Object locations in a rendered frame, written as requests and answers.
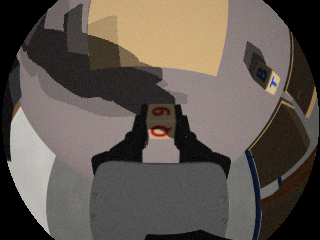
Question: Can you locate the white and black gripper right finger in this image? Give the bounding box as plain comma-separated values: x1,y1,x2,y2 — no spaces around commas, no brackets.
174,104,231,179

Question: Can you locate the tan flat mat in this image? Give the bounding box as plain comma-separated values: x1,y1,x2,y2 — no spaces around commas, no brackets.
87,0,228,76

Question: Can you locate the wooden letter block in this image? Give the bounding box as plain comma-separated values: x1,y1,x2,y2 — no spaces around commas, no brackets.
146,104,176,139
253,61,280,95

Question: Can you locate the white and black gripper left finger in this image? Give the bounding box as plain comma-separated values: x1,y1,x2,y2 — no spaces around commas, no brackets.
91,104,149,175

